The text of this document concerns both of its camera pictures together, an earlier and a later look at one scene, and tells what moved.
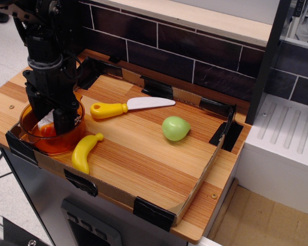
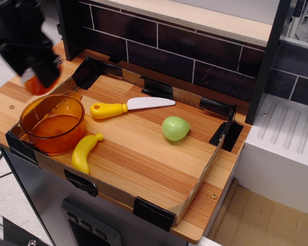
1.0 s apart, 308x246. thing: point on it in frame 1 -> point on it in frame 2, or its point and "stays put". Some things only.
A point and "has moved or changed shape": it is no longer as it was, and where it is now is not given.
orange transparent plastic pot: [66, 142] stays put
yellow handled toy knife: [101, 110] stays put
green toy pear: [175, 128] stays put
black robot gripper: [52, 77] -> [22, 50]
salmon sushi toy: [46, 125] has moved or changed shape
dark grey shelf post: [264, 72] stays put
